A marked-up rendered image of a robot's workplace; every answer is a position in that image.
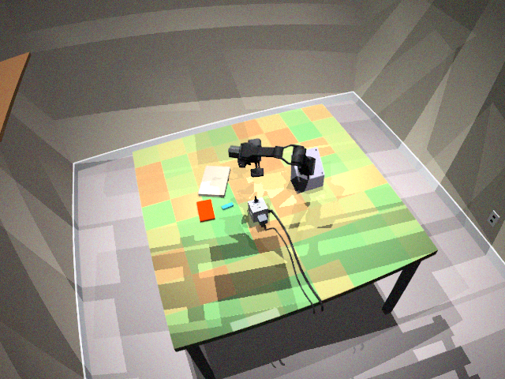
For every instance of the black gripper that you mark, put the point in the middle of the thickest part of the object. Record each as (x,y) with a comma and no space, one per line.
(257,171)

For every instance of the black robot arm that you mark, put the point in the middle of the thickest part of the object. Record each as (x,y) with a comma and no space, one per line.
(250,152)

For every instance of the light blue rectangular block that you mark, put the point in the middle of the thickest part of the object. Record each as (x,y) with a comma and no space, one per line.
(227,206)

